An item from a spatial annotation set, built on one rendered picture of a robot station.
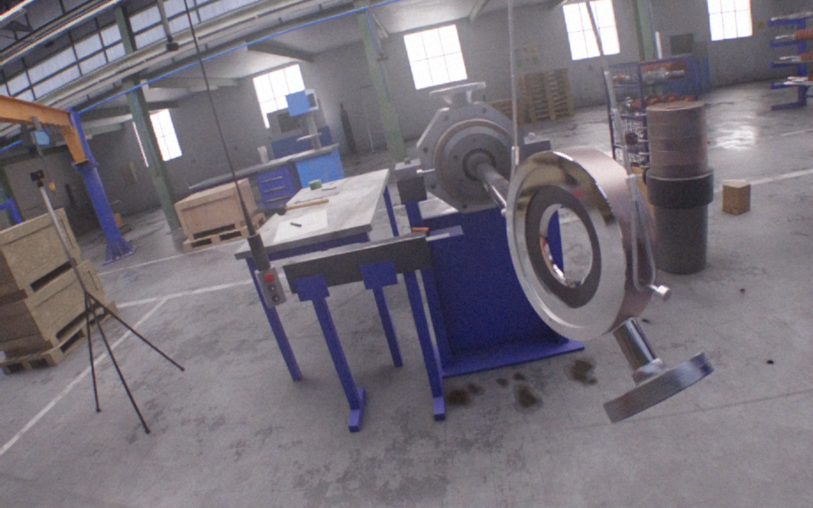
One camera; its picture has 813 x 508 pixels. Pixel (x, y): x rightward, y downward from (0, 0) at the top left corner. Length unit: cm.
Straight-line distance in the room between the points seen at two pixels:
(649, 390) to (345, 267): 138
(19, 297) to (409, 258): 396
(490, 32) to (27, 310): 1267
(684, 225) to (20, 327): 562
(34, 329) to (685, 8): 1680
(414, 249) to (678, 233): 186
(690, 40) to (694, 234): 1148
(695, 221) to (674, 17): 1308
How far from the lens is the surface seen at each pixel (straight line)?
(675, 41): 1400
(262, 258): 137
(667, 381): 74
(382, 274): 182
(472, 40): 1362
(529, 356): 238
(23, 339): 505
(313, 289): 190
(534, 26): 1399
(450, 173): 183
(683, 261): 314
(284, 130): 1266
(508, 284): 234
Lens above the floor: 144
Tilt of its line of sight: 19 degrees down
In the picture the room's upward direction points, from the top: 14 degrees counter-clockwise
